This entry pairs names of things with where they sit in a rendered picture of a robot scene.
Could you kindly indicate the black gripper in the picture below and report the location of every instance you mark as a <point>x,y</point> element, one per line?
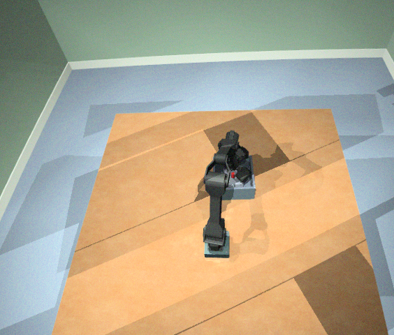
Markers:
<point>243,173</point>

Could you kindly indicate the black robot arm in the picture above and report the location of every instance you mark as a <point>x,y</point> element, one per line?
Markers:
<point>214,233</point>

